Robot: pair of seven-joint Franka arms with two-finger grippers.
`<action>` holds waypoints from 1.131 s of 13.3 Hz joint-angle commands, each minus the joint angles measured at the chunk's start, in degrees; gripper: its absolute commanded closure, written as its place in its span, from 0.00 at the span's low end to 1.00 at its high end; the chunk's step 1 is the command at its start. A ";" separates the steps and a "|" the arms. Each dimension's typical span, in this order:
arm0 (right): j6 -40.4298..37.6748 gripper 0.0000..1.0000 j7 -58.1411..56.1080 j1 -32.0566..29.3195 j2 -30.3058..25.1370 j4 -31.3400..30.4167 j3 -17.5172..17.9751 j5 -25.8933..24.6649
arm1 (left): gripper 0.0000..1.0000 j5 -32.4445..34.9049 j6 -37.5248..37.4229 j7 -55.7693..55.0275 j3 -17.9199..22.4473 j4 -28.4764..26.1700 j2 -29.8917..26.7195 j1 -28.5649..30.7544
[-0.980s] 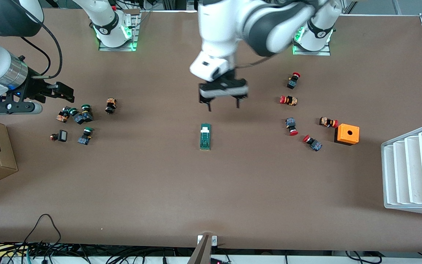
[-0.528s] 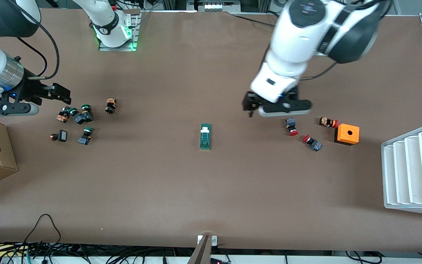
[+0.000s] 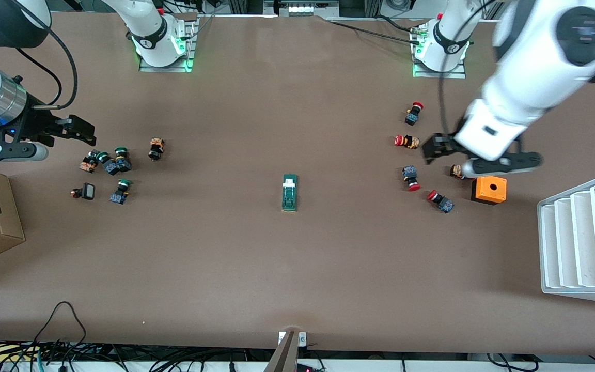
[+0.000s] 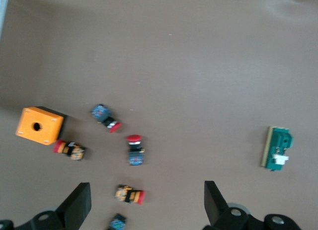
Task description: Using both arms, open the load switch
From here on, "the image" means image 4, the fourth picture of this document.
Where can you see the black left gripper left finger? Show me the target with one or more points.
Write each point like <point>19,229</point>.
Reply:
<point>77,205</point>

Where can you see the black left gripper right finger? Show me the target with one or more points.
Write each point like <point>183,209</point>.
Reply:
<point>213,205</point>

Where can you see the green load switch cream base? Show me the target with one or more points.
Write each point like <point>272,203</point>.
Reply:
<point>280,145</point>

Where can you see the red mushroom pushbutton blue block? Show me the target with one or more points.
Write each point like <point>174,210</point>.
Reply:
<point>135,158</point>
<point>117,222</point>
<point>100,113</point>

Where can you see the red mushroom pushbutton orange block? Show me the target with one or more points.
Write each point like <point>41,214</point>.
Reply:
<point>74,151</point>
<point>124,193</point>

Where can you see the orange button enclosure with hole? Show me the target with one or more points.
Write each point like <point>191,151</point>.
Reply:
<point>27,130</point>

